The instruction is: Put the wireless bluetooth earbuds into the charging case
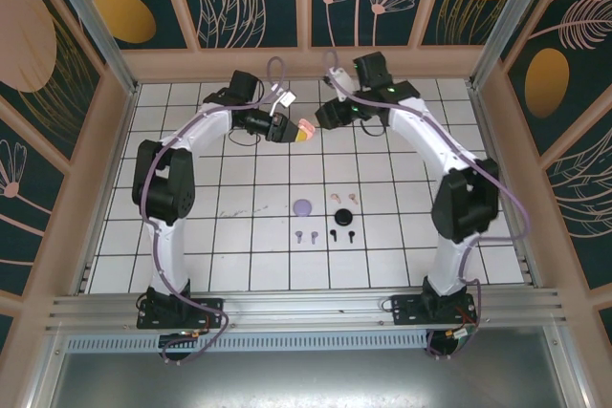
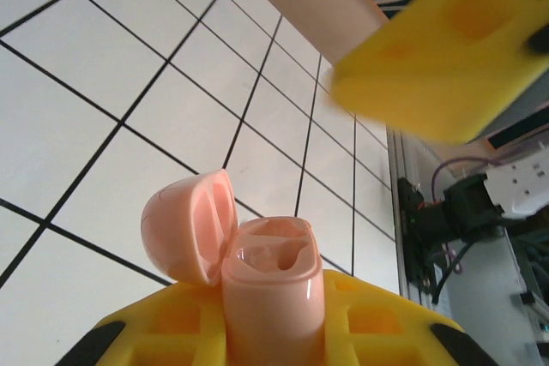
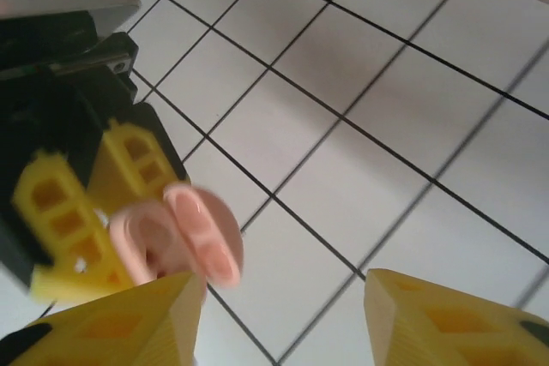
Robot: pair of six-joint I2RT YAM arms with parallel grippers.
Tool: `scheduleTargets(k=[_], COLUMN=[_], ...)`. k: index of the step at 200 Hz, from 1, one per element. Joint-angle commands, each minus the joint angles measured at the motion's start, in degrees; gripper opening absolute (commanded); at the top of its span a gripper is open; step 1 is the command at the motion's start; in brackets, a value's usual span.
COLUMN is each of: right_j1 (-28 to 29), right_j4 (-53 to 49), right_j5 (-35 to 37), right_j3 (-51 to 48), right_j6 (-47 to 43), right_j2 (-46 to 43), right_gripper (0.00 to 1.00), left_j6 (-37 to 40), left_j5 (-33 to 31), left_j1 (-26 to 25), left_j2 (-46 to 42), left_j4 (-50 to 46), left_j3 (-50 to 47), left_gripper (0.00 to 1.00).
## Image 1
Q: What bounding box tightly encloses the grey metal sheet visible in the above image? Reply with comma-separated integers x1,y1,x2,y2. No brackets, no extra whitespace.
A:
47,349,568,408

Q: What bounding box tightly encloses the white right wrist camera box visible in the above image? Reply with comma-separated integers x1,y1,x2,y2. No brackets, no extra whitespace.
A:
323,67,354,103

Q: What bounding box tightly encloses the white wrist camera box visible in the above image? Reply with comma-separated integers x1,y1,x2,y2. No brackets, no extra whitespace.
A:
270,85,296,117
323,67,354,103

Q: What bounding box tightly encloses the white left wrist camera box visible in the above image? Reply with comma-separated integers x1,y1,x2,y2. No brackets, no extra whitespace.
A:
270,85,296,117

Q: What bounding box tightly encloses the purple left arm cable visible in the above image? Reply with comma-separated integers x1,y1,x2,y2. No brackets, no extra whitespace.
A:
141,56,289,366

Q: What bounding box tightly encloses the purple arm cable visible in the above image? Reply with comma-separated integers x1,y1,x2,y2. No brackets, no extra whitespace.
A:
141,56,289,366
323,49,533,362

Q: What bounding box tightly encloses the orange disc leaves wall panel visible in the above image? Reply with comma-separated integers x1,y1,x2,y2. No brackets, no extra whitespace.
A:
171,0,307,51

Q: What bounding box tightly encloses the aluminium frame post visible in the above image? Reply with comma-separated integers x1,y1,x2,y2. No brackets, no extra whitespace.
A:
37,0,141,97
467,0,573,90

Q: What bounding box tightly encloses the aluminium mounting rail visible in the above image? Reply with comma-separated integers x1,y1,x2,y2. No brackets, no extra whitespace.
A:
45,286,571,335

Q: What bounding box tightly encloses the orange oval fern wall panel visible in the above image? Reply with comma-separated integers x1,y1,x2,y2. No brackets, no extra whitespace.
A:
500,0,612,161

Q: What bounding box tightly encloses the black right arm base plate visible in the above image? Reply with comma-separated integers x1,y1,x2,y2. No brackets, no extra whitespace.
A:
390,292,478,328

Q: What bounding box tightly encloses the slotted grey cable duct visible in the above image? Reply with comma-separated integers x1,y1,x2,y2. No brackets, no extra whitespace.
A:
61,333,434,354

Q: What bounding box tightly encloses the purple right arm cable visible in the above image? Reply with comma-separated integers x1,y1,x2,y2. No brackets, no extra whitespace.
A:
323,49,533,362

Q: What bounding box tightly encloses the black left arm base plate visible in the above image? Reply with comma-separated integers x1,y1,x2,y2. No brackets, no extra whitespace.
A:
136,296,226,331

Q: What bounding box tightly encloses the pale oval botanical wall panel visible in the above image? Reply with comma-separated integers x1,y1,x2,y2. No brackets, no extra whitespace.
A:
0,0,105,173

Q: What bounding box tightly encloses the aluminium side rail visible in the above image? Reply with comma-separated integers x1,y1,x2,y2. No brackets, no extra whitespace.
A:
466,78,544,290

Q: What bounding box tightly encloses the pink flower outline wall panel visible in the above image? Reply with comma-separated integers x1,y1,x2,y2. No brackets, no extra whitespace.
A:
0,95,73,302

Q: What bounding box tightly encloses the pink leaf outline wall panel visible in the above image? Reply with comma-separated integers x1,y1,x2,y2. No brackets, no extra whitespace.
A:
544,118,612,292

